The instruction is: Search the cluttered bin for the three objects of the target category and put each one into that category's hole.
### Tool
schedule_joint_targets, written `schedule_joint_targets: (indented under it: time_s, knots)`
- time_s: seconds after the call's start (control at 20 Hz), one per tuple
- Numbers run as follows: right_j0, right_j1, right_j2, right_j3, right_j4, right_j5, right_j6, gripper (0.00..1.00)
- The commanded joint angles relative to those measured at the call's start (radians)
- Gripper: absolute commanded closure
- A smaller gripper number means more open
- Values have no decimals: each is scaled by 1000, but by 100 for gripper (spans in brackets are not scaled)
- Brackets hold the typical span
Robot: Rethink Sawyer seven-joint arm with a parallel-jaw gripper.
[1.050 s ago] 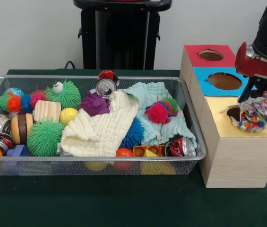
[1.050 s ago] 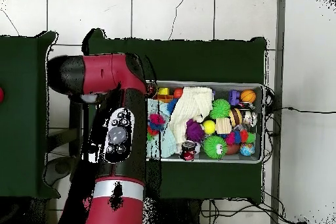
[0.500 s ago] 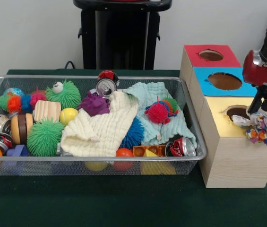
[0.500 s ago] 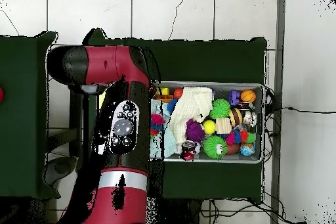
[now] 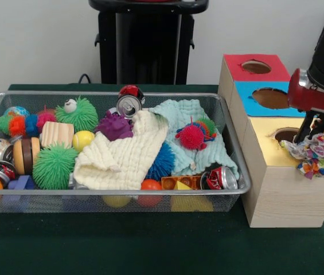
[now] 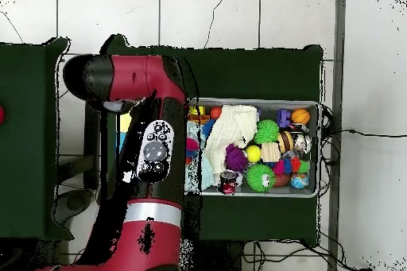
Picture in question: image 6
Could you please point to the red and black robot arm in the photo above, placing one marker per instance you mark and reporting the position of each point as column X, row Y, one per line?
column 152, row 236

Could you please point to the wooden box three holes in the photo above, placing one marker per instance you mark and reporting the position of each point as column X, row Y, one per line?
column 124, row 123

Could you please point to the cream waffle cloth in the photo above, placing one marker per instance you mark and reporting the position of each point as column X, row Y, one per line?
column 235, row 121

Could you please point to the mint waffle cloth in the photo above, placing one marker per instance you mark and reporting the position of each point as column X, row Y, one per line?
column 206, row 172

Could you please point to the purple spiky rubber toy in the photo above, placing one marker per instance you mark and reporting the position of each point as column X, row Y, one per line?
column 236, row 158

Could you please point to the yellow ball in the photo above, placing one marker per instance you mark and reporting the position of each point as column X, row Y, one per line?
column 253, row 153

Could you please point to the uncrushed red soda can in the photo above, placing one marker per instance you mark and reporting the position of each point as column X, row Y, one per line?
column 228, row 183

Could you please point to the plain green puffer ball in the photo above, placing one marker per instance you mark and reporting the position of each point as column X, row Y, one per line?
column 266, row 131

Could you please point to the ridged wooden block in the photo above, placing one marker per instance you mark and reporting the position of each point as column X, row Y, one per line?
column 270, row 152

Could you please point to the green puffer toy white face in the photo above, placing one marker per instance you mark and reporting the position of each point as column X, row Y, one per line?
column 259, row 178

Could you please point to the wooden toy burger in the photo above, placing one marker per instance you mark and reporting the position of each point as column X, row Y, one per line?
column 284, row 141

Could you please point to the multicoloured fuzzy caterpillar toy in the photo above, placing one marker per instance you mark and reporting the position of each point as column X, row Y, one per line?
column 292, row 165

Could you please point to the grey rounded floor base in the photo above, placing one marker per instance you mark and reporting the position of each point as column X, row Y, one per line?
column 74, row 202

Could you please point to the dark green side table cloth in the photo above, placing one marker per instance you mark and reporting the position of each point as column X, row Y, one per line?
column 28, row 124

